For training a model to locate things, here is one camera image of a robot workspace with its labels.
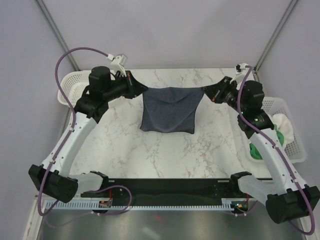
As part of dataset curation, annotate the white perforated basket left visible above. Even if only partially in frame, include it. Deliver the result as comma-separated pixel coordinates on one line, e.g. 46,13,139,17
60,70,91,107

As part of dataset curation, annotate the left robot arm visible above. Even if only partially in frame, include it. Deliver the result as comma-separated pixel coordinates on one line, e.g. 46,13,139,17
28,66,148,203

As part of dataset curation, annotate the white towel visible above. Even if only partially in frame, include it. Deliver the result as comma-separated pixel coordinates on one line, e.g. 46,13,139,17
271,113,295,144

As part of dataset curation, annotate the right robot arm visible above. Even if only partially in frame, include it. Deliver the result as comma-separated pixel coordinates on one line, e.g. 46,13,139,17
202,76,320,224

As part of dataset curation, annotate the right aluminium frame post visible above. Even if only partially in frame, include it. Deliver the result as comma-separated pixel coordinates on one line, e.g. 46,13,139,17
254,0,300,74

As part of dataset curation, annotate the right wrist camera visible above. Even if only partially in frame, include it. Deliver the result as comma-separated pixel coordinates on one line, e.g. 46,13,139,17
230,63,250,85

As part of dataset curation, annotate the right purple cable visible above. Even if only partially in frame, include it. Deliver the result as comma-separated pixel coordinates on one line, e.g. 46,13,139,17
236,64,317,235

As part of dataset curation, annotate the purple cable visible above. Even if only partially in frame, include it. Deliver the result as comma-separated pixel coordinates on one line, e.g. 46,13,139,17
36,47,112,217
236,64,317,235

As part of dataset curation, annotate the white perforated basket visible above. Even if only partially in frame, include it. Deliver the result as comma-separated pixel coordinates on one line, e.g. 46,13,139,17
60,70,91,107
262,97,307,164

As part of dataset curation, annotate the white perforated basket right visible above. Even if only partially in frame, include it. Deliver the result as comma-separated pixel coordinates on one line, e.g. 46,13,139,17
262,97,307,164

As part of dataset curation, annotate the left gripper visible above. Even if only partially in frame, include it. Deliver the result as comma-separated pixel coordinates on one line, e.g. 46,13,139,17
103,71,148,102

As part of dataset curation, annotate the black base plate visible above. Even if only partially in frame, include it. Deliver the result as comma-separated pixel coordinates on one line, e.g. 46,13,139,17
99,177,253,208

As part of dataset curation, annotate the green towel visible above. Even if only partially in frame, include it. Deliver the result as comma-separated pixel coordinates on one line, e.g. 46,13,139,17
249,123,287,160

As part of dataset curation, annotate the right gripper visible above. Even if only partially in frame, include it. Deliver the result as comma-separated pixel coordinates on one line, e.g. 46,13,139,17
201,76,247,114

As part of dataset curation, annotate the left aluminium frame post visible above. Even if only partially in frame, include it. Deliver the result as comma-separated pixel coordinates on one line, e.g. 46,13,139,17
34,0,81,72

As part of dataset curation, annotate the aluminium frame post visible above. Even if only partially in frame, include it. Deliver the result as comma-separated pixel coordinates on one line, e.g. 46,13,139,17
34,0,81,72
254,0,300,74

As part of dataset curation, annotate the white cable duct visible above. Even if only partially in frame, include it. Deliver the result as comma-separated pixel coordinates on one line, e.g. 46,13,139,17
43,198,242,211

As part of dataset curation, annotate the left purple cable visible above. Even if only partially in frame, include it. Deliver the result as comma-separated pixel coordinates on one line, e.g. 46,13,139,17
36,47,112,217

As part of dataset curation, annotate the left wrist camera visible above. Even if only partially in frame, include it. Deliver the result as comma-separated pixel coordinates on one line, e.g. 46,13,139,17
110,54,128,76

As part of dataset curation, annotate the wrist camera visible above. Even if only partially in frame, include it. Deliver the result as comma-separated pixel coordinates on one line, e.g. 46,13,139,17
230,63,250,85
110,54,128,76

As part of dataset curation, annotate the dark blue towel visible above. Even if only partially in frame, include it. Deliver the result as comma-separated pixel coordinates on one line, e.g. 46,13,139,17
140,87,204,134

